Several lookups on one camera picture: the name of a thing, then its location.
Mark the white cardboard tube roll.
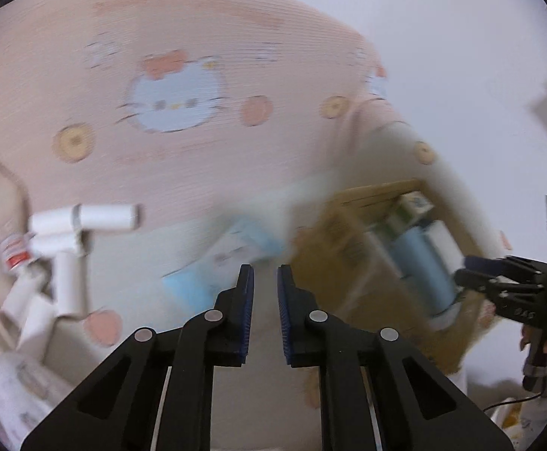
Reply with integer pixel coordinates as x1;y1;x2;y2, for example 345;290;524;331
52;251;88;320

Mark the white paper roll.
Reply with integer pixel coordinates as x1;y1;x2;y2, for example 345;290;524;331
29;204;141;235

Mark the white lower left roll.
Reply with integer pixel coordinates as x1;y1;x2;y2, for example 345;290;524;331
0;352;53;450

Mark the green white cartoon box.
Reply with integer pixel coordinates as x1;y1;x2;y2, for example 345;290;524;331
399;191;434;217

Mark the light blue tissue pack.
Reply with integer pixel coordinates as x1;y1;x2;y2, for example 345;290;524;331
162;217;283;315

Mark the white standing roll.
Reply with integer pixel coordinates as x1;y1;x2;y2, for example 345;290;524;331
0;269;48;329

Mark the brown cardboard box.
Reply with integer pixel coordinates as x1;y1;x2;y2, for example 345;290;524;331
289;179;505;375

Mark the white roll near wrapper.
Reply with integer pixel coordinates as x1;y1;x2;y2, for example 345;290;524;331
29;232;86;259

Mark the white red label packet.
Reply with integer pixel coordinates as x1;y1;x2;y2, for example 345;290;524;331
0;233;34;273

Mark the pink Hello Kitty blanket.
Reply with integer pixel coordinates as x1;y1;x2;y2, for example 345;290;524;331
0;0;510;451

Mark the black cable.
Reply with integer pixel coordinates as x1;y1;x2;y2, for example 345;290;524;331
481;391;545;415

